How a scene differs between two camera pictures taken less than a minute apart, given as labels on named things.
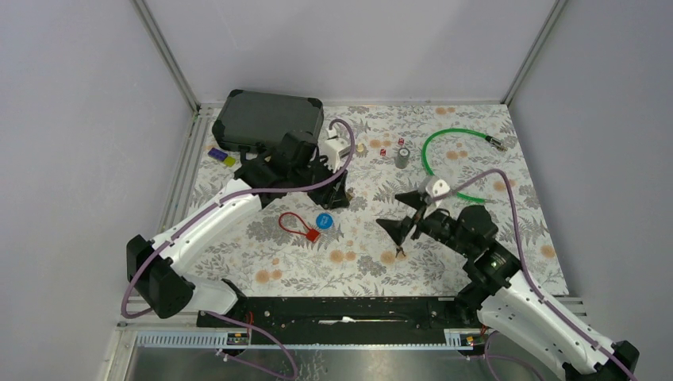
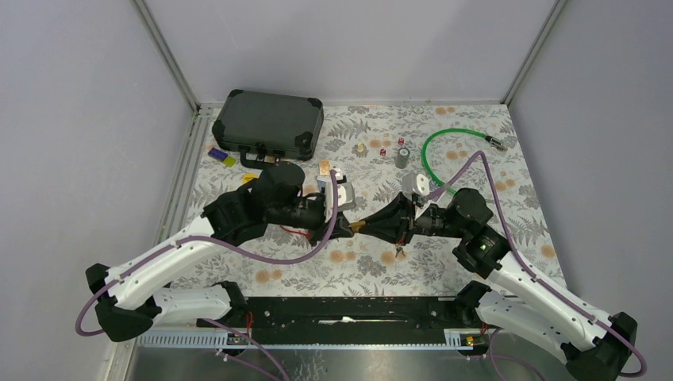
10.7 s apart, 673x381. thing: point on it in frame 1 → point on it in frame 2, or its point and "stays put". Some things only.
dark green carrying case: [251, 118] stays put
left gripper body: [324, 195] → [320, 232]
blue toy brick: [217, 154] stays put
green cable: [495, 143] stays put
